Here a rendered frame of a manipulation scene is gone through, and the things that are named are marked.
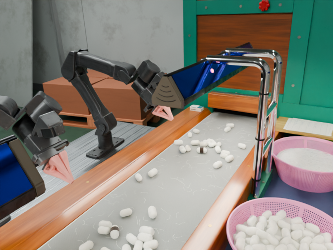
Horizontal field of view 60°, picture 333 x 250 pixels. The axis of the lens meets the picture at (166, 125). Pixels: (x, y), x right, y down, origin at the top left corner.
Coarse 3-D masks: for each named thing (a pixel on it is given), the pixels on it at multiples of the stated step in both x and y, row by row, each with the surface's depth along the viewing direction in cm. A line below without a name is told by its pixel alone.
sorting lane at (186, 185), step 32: (192, 128) 130; (160, 160) 104; (192, 160) 104; (224, 160) 103; (128, 192) 87; (160, 192) 86; (192, 192) 86; (96, 224) 75; (128, 224) 74; (160, 224) 74; (192, 224) 73
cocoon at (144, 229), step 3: (141, 228) 70; (144, 228) 70; (147, 228) 69; (150, 228) 69; (141, 231) 69; (144, 231) 69; (147, 231) 69; (150, 231) 69; (153, 231) 69; (153, 234) 69
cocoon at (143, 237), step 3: (138, 234) 68; (141, 234) 68; (144, 234) 68; (147, 234) 68; (150, 234) 68; (138, 237) 68; (141, 237) 67; (144, 237) 67; (147, 237) 67; (150, 237) 67; (141, 240) 67; (144, 240) 67; (147, 240) 67; (150, 240) 67
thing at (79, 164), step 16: (96, 128) 153; (128, 128) 152; (144, 128) 151; (80, 144) 136; (96, 144) 135; (128, 144) 134; (80, 160) 122; (96, 160) 121; (48, 176) 111; (48, 192) 101
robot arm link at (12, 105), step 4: (0, 96) 73; (4, 96) 74; (0, 100) 71; (4, 100) 71; (8, 100) 72; (12, 100) 74; (0, 104) 68; (4, 104) 69; (8, 104) 71; (12, 104) 73; (16, 104) 75; (0, 108) 69; (4, 108) 69; (8, 108) 69; (12, 108) 72; (16, 108) 75; (8, 112) 70; (12, 112) 71; (12, 116) 71
